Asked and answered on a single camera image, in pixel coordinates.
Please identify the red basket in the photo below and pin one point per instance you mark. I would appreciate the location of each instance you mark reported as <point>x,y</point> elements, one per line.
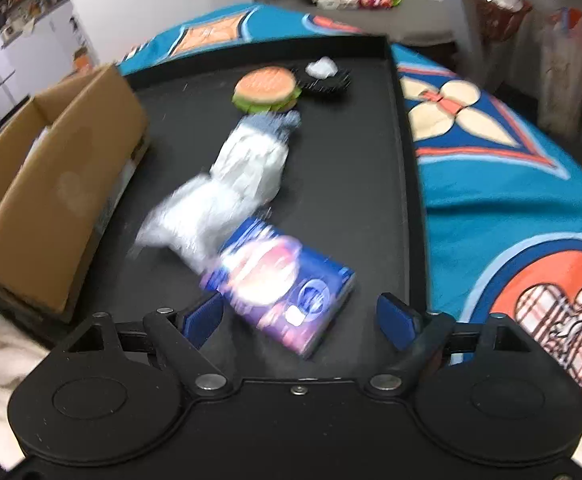
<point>501,12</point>

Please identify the blue tissue packet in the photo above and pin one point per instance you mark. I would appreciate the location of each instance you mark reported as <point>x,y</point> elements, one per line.
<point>281,285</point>

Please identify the white table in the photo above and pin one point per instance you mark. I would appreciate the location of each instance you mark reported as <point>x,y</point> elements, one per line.
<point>463,15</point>

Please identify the small white boxes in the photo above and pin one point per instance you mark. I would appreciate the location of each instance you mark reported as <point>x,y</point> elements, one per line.
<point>333,2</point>

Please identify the white fluffy cloth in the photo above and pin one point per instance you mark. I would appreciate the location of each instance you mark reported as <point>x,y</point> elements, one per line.
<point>1,365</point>

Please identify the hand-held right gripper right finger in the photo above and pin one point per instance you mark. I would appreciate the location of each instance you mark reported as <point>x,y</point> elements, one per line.
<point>396,322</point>

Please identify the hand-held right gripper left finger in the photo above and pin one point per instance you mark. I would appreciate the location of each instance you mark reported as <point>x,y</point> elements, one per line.
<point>205,317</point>

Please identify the red round toys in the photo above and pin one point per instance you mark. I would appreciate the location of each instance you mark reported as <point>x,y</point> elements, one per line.
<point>373,1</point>

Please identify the orange carton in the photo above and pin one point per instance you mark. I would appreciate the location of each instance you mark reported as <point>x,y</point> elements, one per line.
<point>83,61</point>

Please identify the burger plush toy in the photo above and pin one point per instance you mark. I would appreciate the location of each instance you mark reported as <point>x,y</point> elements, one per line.
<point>267,87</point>

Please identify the white crumpled tissue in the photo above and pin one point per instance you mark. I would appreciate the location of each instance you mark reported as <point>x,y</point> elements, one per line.
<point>322,68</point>

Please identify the brown cardboard box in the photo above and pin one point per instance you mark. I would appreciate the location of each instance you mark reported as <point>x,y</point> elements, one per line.
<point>66,185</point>

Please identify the black plastic tray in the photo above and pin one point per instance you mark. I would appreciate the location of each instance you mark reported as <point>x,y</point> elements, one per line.
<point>351,185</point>

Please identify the grey bench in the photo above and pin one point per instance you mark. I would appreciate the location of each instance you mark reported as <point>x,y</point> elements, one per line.
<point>411,20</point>

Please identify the teal printed blanket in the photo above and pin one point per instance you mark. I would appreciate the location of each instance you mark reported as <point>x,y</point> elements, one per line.
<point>496,185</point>

